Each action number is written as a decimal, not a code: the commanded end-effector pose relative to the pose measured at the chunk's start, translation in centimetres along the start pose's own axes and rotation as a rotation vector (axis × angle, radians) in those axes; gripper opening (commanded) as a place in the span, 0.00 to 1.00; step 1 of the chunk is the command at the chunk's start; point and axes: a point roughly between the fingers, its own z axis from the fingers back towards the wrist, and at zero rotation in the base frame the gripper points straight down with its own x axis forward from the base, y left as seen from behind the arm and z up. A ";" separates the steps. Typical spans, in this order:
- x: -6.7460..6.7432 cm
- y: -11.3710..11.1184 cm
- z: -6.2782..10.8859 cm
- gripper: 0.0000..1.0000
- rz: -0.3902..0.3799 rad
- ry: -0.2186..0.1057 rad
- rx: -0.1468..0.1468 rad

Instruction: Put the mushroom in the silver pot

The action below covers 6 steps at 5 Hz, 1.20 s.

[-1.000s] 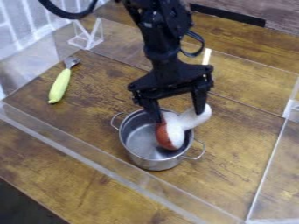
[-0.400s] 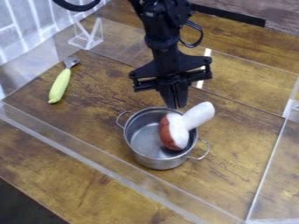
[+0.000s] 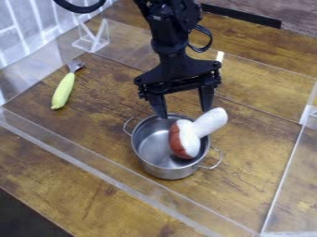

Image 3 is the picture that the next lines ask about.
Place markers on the clear acrylic tray wall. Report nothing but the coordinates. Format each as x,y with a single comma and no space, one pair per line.
177,205

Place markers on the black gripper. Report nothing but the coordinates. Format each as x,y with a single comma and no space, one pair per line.
179,73

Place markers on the silver metal pot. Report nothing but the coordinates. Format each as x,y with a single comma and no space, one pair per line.
149,134

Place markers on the black bar on table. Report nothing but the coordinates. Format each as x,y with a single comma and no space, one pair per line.
236,14

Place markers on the white plush mushroom red cap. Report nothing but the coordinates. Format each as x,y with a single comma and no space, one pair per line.
188,132

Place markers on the clear acrylic triangular stand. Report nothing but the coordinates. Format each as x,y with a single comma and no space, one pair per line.
92,42

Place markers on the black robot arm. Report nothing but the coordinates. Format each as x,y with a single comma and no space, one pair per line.
173,20

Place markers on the yellow handled metal peeler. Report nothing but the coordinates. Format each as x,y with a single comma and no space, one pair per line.
66,85

